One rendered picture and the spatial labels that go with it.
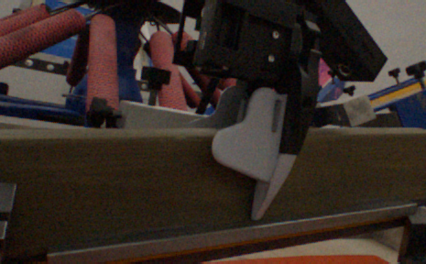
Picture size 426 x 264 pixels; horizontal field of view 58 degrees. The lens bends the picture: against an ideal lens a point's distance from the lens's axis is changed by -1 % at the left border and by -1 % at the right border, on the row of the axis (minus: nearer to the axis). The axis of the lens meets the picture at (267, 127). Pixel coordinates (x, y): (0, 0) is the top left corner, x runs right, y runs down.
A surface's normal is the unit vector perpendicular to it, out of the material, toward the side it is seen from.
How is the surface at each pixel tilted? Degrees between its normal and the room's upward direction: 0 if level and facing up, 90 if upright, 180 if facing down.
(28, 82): 90
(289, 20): 90
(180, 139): 66
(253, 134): 84
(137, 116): 90
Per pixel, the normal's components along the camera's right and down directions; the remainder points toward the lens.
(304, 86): 0.53, -0.04
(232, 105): 0.42, 0.20
